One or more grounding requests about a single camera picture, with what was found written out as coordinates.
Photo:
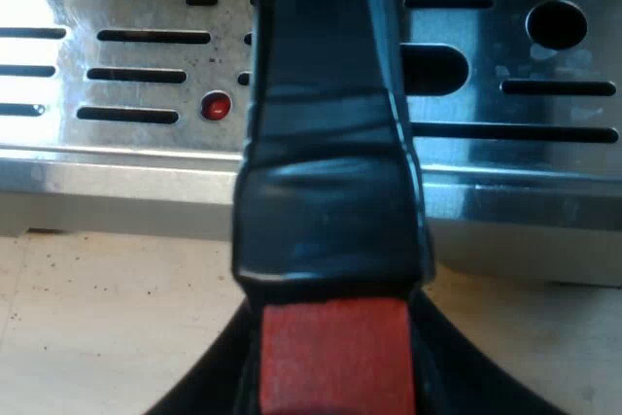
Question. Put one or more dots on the steel espresso machine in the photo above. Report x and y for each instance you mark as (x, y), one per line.
(121, 152)

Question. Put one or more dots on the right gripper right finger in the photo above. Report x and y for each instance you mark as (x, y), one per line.
(461, 366)

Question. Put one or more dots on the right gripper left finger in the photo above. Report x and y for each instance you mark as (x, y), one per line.
(214, 376)

